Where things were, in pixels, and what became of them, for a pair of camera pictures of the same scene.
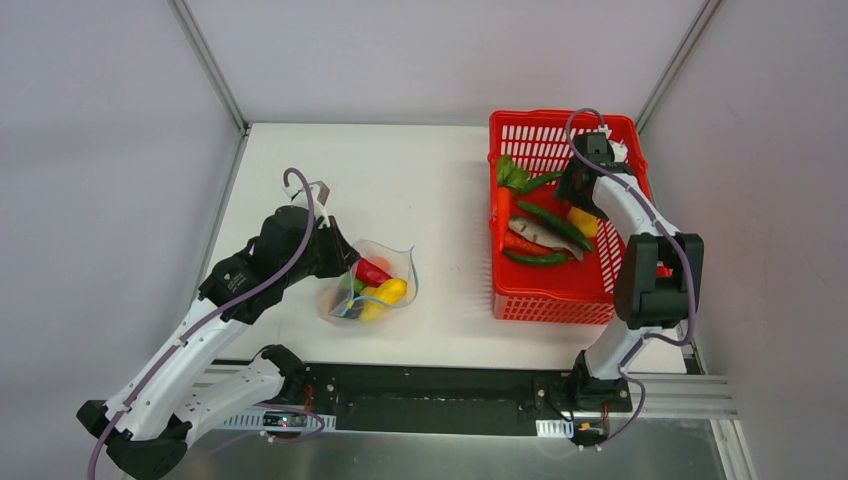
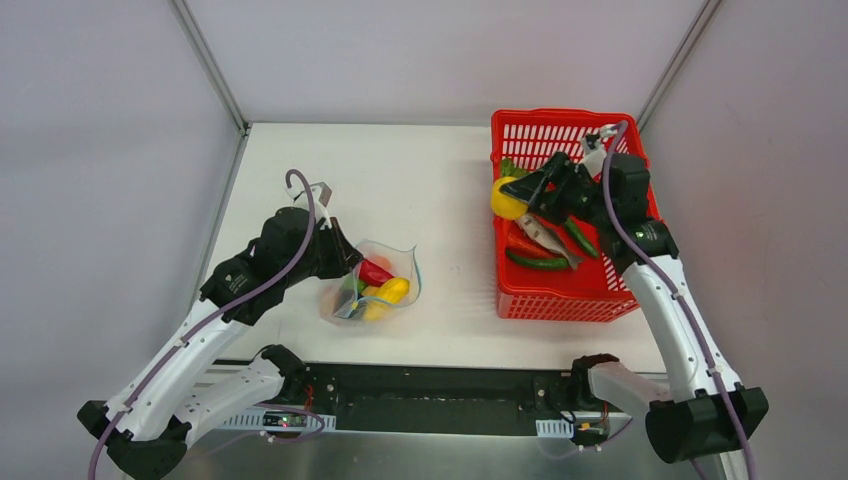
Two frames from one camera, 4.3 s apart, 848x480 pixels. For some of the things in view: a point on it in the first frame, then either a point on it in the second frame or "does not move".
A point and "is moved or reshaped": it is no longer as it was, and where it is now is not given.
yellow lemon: x=586 y=223 is moved or reshaped
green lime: x=352 y=283 does not move
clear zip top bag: x=383 y=281 does not move
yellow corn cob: x=377 y=300 does not move
